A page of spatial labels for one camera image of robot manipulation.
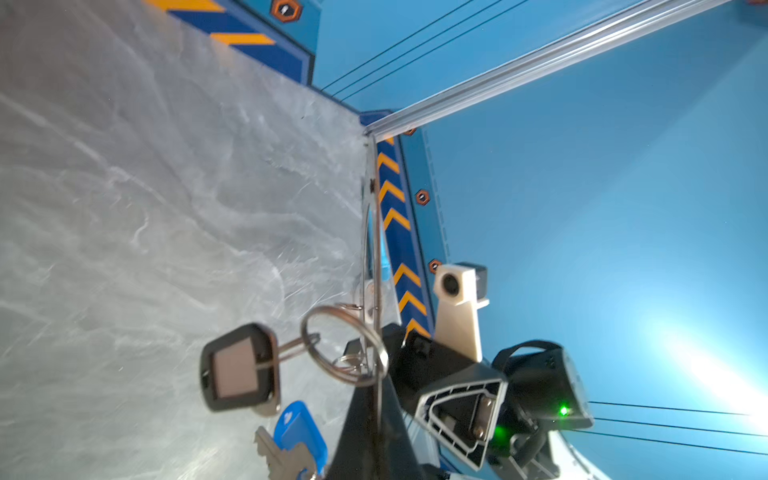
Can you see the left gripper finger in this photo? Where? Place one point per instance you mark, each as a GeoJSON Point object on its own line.
{"type": "Point", "coordinates": [374, 443]}

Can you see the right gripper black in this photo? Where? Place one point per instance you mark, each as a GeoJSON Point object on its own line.
{"type": "Point", "coordinates": [454, 399]}

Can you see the perforated metal ring disc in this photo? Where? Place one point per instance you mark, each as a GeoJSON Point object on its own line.
{"type": "Point", "coordinates": [371, 273]}

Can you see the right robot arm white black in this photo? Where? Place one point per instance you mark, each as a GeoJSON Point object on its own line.
{"type": "Point", "coordinates": [545, 398]}

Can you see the black key tag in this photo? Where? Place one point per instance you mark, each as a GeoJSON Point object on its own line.
{"type": "Point", "coordinates": [239, 370]}

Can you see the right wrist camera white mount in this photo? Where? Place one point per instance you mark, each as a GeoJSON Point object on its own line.
{"type": "Point", "coordinates": [461, 291]}

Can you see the right aluminium corner post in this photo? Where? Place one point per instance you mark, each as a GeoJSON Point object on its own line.
{"type": "Point", "coordinates": [623, 27]}

